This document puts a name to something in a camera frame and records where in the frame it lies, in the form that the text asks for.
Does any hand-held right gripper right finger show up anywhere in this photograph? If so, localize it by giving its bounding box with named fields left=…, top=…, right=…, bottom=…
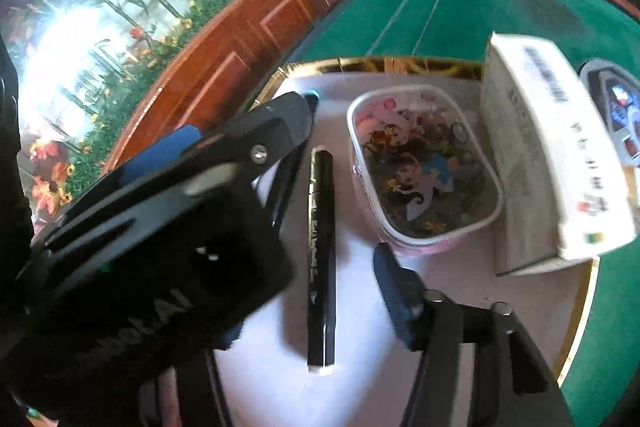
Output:
left=372, top=243, right=576, bottom=427

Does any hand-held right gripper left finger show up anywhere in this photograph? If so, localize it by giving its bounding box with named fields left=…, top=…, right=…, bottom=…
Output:
left=140, top=323, right=244, bottom=427

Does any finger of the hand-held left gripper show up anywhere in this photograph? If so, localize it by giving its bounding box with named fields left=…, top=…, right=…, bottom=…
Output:
left=30, top=124, right=203, bottom=253
left=182, top=91, right=321, bottom=230

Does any black marker pen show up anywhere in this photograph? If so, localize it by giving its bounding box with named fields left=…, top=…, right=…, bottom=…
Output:
left=306, top=148, right=337, bottom=370

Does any cartoon print plastic container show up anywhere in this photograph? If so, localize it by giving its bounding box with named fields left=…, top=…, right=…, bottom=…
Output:
left=346, top=87, right=503, bottom=258

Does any white tray with gold rim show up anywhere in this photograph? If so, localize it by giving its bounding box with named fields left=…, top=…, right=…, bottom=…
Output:
left=215, top=56, right=601, bottom=427

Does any brown wooden cabinet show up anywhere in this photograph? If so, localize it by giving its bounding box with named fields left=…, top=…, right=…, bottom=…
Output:
left=102, top=0, right=376, bottom=168

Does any white cardboard box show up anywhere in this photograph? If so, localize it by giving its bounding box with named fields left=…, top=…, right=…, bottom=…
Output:
left=480, top=32, right=638, bottom=278

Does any round table control panel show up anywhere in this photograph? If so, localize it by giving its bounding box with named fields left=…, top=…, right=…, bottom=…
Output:
left=579, top=57, right=640, bottom=168

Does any flower wall mural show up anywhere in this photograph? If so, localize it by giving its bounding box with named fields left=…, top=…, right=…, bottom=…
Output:
left=0, top=0, right=281, bottom=218

